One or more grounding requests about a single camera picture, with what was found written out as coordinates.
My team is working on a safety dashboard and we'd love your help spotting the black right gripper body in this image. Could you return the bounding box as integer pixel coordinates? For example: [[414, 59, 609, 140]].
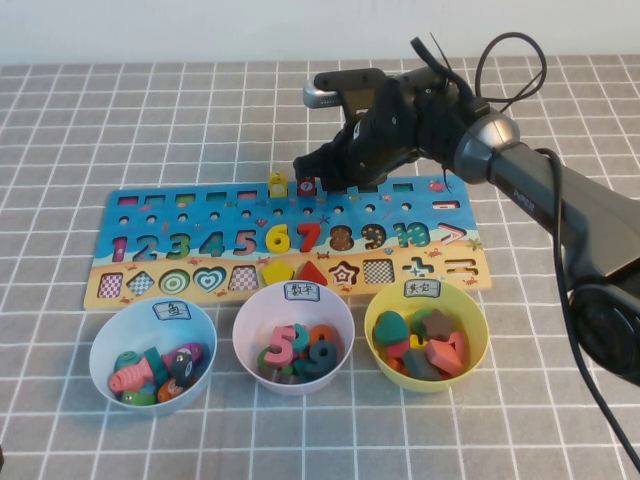
[[324, 74, 427, 190]]

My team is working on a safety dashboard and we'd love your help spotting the blue ocean puzzle board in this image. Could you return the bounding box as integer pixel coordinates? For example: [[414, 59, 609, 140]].
[[81, 174, 493, 312]]

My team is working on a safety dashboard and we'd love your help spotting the paper label on pink bowl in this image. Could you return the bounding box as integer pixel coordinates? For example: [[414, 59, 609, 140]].
[[283, 281, 321, 303]]

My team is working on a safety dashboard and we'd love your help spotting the paper label on yellow bowl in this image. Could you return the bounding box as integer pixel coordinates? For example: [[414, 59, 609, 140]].
[[402, 279, 441, 300]]

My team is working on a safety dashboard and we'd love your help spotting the light pink bowl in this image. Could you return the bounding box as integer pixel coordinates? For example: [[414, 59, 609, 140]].
[[232, 281, 356, 396]]

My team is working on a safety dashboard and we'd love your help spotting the yellow bowl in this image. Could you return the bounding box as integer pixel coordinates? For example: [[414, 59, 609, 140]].
[[363, 279, 490, 395]]

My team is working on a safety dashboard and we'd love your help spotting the paper label on blue bowl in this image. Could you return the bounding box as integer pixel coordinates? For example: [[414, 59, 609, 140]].
[[153, 298, 193, 322]]

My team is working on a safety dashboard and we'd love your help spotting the light blue bowl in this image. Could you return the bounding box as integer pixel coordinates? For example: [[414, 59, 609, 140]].
[[88, 299, 218, 418]]

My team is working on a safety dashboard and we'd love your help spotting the dark teal fish piece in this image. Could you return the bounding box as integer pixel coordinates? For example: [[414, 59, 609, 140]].
[[143, 347, 170, 384]]

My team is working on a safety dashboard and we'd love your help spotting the yellow fish peg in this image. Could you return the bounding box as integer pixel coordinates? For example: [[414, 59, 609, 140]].
[[267, 171, 289, 200]]

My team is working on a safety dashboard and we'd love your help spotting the red wooden number seven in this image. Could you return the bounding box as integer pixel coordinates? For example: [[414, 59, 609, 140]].
[[297, 221, 322, 253]]

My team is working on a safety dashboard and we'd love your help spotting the yellow wooden number six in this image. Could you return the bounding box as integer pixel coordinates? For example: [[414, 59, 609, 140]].
[[265, 223, 292, 254]]

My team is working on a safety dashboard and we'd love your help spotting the red wooden triangle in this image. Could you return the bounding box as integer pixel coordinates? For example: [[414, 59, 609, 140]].
[[296, 260, 329, 287]]

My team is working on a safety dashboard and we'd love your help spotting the yellow wooden pentagon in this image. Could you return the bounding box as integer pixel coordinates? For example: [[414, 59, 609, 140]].
[[262, 259, 295, 287]]

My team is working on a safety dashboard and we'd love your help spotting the orange wooden number zero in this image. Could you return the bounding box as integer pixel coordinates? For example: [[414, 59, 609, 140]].
[[308, 324, 334, 351]]

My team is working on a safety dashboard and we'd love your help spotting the teal wooden heart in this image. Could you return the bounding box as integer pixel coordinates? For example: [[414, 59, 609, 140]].
[[372, 310, 409, 348]]

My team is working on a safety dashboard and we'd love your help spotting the grey checked tablecloth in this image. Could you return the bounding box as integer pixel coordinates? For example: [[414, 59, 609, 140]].
[[0, 53, 640, 480]]

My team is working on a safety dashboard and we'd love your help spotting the brown wooden star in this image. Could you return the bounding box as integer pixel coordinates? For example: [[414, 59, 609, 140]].
[[418, 308, 454, 341]]

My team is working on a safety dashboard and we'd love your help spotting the pink wooden number five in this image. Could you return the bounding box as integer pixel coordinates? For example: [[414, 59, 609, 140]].
[[263, 325, 300, 367]]

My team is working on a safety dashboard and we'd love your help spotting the dark teal number nine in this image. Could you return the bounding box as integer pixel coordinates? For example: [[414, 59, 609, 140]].
[[299, 339, 337, 382]]

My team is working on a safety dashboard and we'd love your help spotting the grey wooden rectangle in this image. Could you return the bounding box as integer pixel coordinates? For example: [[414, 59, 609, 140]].
[[402, 348, 444, 381]]

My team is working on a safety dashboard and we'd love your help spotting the coral wooden trapezoid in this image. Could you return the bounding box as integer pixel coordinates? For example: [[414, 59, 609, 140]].
[[424, 337, 464, 376]]

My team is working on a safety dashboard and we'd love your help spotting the red wooden shape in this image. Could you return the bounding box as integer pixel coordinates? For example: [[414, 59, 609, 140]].
[[447, 330, 470, 374]]

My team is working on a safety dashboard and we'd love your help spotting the purple wooden fish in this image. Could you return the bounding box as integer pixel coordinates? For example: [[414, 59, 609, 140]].
[[160, 341, 205, 369]]

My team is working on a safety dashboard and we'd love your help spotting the black wooden fish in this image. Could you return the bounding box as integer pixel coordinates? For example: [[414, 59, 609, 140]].
[[168, 352, 196, 387]]

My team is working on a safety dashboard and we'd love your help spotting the orange wooden fish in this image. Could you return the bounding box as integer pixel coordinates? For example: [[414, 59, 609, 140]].
[[157, 378, 189, 404]]

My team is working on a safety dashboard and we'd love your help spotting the teal wooden fish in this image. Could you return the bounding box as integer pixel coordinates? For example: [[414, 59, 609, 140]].
[[114, 350, 147, 374]]

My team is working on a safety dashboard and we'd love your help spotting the pink striped wooden fish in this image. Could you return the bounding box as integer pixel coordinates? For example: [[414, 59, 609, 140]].
[[108, 359, 154, 394]]

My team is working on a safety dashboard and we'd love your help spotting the green wooden fish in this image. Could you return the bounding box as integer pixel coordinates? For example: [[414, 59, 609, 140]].
[[119, 390, 157, 407]]

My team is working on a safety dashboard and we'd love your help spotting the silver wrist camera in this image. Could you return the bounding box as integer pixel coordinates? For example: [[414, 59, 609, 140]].
[[302, 84, 346, 109]]

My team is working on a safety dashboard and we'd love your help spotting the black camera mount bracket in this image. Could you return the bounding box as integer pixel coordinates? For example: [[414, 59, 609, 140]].
[[314, 68, 389, 120]]

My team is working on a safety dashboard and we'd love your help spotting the black looped camera cable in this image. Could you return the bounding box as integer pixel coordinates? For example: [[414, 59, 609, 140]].
[[410, 32, 549, 114]]

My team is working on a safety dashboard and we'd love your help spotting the green wooden ring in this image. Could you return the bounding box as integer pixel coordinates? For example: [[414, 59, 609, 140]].
[[408, 308, 436, 334]]

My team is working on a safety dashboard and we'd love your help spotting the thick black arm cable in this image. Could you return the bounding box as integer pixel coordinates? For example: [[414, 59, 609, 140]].
[[532, 146, 640, 470]]

